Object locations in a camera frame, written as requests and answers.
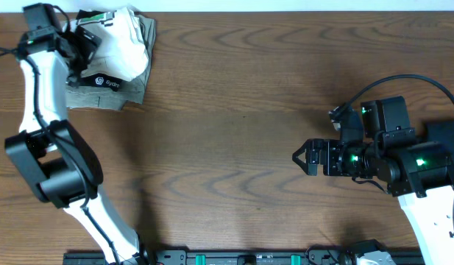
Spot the white t-shirt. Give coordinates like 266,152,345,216
70,7,156,82

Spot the dark crumpled garment pile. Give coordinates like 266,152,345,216
425,120,454,162

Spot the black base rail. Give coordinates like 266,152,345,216
63,241,426,265

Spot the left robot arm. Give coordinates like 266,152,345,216
4,24,149,264

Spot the folded black polo shirt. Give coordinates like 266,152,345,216
77,10,122,92

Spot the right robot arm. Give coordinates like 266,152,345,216
292,96,454,264

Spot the folded khaki garment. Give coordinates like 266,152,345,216
64,13,157,112

